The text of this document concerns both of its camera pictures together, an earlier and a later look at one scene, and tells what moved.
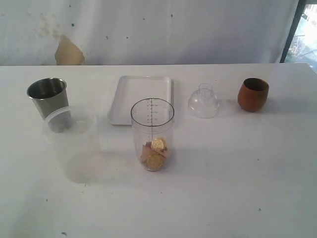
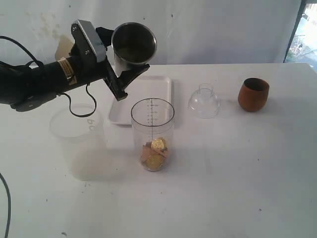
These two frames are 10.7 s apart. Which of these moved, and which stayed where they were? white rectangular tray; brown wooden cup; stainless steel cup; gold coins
Moved: stainless steel cup
Stayed: white rectangular tray; brown wooden cup; gold coins
